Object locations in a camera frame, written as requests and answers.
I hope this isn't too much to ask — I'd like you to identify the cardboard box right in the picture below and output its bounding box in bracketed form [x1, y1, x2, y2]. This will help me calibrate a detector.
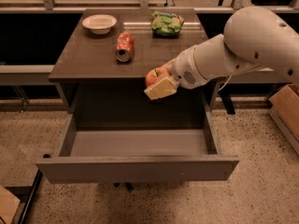
[269, 84, 299, 155]

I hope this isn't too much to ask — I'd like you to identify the black floor rail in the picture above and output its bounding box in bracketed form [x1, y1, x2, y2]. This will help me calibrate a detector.
[7, 170, 43, 224]

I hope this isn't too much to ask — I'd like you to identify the white cable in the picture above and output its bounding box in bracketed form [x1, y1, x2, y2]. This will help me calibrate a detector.
[218, 75, 234, 92]

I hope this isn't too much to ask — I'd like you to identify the cardboard box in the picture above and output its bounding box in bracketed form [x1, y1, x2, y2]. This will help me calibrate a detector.
[0, 185, 21, 224]
[269, 84, 299, 155]

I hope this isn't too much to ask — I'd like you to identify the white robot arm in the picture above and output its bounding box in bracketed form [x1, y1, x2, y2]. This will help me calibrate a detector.
[145, 7, 299, 100]

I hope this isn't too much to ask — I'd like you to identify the cardboard box bottom left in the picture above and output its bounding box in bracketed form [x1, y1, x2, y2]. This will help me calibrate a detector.
[0, 185, 21, 224]

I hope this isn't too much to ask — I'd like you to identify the open grey top drawer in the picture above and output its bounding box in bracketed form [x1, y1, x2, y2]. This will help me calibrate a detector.
[36, 115, 239, 183]

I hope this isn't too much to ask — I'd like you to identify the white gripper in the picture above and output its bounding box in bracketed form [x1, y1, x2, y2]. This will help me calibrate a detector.
[144, 46, 208, 100]

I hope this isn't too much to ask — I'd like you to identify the red apple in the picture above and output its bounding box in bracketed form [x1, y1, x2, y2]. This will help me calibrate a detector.
[145, 67, 171, 87]

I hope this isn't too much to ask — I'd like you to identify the orange soda can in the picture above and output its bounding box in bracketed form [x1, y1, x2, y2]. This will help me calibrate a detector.
[116, 32, 135, 62]

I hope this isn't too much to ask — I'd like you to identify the grey drawer cabinet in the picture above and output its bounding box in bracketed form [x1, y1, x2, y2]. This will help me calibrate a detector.
[50, 9, 218, 130]

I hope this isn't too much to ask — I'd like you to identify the green chip bag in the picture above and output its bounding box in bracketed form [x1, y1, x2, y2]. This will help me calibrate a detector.
[150, 10, 184, 36]

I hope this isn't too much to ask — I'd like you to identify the white bowl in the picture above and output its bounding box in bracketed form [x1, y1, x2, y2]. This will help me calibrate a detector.
[82, 14, 117, 35]

